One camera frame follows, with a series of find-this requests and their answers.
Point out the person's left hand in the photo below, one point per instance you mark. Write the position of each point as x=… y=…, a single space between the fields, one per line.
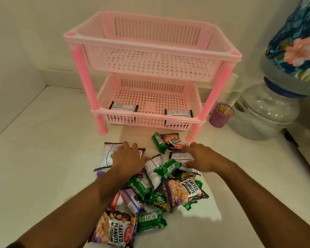
x=128 y=161

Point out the person's right hand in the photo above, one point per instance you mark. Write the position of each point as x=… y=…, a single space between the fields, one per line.
x=205 y=160

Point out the person's right thumb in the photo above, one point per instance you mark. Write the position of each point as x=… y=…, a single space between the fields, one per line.
x=189 y=165

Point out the person's left thumb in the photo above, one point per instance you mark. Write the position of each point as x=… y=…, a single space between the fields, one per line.
x=144 y=160

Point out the small silver snack packet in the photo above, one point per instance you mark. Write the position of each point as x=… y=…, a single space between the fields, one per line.
x=177 y=156

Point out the large silver snack packet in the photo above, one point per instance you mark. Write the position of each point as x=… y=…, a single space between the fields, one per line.
x=104 y=157

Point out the person's left forearm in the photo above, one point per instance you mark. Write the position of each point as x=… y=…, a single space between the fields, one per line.
x=75 y=216

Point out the person's right forearm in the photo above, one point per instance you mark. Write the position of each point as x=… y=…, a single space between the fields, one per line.
x=268 y=211

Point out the pile of assorted snack packets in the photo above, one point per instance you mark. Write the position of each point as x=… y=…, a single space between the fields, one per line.
x=182 y=191

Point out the black-edged silver packet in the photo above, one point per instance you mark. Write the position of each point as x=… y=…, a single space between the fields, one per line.
x=122 y=107
x=177 y=114

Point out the purple toothpick holder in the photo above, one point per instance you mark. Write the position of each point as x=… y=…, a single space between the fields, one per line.
x=218 y=120

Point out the bundle of wooden toothpicks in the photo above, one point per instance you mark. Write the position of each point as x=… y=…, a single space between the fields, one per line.
x=225 y=110

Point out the stack of white paper cups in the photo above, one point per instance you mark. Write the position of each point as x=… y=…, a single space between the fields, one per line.
x=228 y=89

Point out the clear plastic water jug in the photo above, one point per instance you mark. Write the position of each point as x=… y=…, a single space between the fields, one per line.
x=263 y=113

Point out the pink two-tier plastic rack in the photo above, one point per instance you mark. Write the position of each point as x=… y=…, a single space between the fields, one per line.
x=155 y=50

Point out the blue floral cloth cover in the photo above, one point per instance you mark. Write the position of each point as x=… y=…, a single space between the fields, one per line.
x=297 y=30

